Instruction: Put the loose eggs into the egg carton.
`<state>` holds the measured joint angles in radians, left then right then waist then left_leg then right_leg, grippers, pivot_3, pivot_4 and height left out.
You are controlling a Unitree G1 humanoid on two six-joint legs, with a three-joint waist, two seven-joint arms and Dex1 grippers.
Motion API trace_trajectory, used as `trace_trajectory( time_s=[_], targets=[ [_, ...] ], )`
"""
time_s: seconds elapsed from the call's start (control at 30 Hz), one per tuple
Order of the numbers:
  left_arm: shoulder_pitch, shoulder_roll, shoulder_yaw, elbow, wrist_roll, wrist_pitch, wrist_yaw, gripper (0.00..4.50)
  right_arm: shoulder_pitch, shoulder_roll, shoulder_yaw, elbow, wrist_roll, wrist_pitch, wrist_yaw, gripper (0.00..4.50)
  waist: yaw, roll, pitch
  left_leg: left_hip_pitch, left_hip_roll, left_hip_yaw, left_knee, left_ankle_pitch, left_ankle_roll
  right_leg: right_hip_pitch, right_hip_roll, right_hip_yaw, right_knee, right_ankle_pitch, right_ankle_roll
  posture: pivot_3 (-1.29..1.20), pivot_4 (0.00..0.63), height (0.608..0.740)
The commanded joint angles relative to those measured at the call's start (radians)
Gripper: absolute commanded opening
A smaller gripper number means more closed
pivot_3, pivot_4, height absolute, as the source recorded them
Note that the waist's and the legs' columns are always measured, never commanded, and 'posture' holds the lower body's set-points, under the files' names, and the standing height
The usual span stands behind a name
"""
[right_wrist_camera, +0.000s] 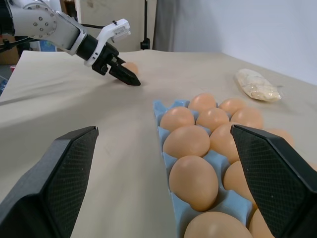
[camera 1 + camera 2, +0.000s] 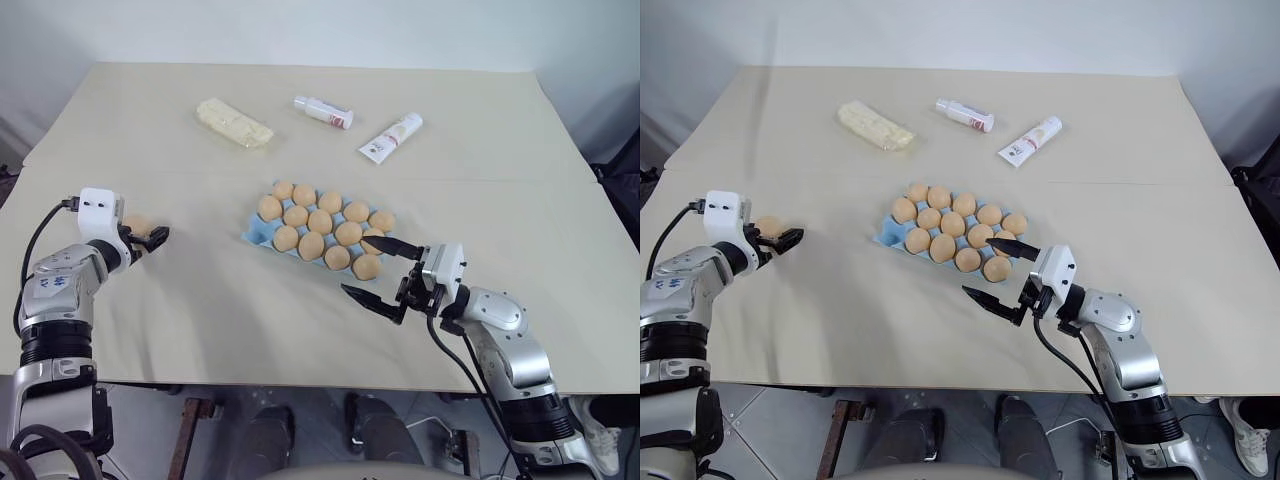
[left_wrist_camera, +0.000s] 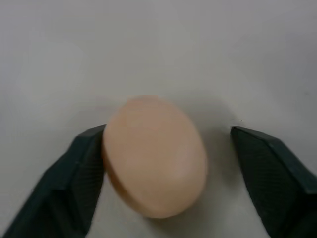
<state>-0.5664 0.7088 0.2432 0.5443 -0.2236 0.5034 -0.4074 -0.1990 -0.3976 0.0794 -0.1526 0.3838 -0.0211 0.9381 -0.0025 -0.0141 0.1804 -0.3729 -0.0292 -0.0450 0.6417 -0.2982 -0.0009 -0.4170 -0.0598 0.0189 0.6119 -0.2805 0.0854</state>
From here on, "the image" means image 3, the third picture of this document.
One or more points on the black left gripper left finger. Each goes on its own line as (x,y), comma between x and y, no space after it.
(62,188)

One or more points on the light brown egg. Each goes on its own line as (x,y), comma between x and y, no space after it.
(156,158)

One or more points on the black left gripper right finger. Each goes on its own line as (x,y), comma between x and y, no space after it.
(272,178)

